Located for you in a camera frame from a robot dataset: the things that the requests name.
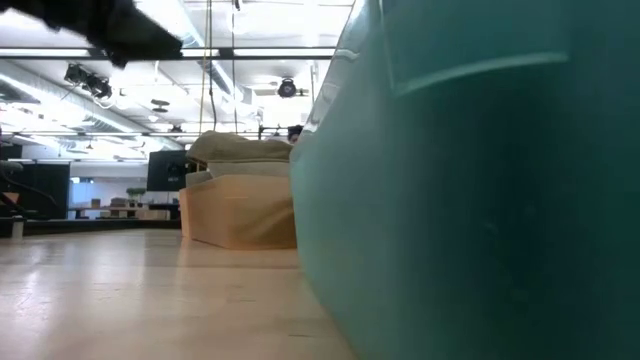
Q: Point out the teal plastic bin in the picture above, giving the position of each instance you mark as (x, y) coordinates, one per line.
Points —
(475, 210)

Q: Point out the light grey fabric hat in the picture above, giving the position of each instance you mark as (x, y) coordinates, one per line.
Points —
(250, 169)

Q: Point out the black track spotlight fixture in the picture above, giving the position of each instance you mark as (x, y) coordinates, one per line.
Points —
(90, 82)

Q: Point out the black monitor screen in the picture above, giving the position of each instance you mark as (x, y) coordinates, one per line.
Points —
(167, 172)

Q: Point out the small green potted plant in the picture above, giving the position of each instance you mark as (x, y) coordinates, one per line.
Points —
(135, 192)

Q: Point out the long background table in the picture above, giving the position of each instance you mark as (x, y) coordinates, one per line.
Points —
(125, 210)

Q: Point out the person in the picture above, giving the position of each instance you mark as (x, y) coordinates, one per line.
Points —
(295, 134)

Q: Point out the black overhead frame crossbar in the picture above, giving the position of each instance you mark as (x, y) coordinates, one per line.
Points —
(260, 53)

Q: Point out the black wall panel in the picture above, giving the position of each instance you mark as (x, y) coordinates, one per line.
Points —
(42, 190)

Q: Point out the round black ceiling camera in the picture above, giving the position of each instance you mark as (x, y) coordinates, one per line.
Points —
(287, 88)

